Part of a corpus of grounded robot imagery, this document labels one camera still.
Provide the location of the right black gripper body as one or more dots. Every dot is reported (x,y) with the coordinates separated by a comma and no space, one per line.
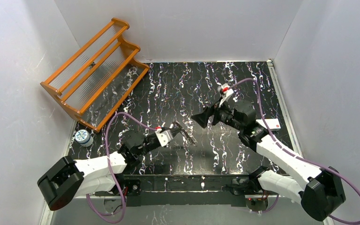
(215,114)

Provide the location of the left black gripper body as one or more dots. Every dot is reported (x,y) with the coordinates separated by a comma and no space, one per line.
(174,135)

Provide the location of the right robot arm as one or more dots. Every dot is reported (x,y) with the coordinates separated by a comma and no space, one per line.
(318,191)

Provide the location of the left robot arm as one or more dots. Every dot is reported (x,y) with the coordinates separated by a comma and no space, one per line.
(83,174)

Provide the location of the white box red label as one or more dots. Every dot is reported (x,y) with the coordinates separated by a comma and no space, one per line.
(272,124)

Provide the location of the small patterned round jar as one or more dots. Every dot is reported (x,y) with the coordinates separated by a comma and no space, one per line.
(83,137)

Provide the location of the orange wooden rack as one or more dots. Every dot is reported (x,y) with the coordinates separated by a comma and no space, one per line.
(93,83)

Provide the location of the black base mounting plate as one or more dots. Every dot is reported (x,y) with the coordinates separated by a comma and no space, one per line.
(233,190)

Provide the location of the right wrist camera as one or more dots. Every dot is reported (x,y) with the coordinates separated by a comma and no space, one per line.
(226,92)

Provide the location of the aluminium frame rail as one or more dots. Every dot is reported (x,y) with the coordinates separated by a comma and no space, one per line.
(140,190)

